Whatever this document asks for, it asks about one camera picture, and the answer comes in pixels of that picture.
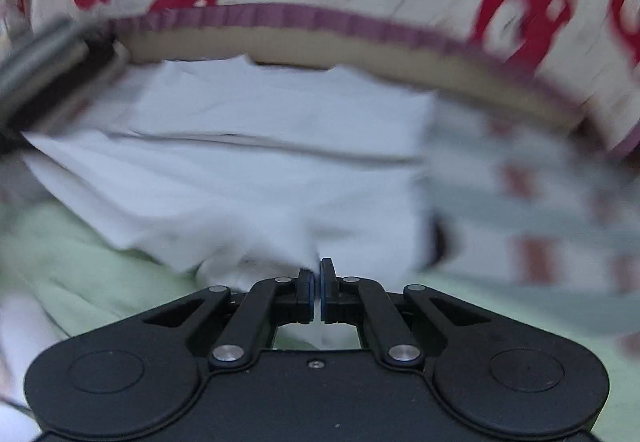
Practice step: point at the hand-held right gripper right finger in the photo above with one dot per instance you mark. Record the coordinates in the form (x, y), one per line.
(324, 292)

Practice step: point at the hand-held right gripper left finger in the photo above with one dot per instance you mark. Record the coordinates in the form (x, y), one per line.
(311, 292)

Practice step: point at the white sweatshirt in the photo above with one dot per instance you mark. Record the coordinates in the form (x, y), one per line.
(250, 172)

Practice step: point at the checkered floor mat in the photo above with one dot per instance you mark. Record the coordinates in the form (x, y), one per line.
(525, 222)

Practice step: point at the beige bed mattress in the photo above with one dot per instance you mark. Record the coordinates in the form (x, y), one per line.
(350, 57)

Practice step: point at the cream folded garment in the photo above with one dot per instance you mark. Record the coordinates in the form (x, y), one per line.
(120, 59)

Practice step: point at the dark brown folded garment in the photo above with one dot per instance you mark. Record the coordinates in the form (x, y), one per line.
(97, 59)

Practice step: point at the dark grey folded garment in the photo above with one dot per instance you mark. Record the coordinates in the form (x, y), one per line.
(40, 47)

